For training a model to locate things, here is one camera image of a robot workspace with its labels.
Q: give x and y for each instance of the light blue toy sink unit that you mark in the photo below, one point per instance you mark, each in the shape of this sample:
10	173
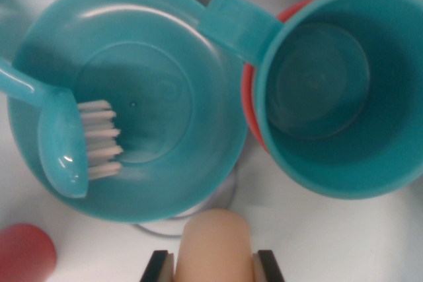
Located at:
314	229

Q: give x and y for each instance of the teal mug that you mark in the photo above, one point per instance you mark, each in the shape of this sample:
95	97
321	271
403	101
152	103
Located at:
330	97

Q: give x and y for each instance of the cream detergent bottle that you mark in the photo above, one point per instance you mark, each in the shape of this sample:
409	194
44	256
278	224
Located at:
215	245

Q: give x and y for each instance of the teal bowl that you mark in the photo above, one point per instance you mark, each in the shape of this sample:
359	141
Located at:
165	64

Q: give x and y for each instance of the red mug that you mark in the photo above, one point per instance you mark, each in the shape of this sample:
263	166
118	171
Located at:
248	103

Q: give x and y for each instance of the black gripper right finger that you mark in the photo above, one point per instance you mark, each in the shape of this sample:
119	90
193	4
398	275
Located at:
267	268

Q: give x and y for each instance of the teal dish brush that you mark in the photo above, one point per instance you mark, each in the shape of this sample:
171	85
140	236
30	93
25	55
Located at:
59	130

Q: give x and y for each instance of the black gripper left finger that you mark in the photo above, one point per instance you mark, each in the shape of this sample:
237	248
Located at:
158	268

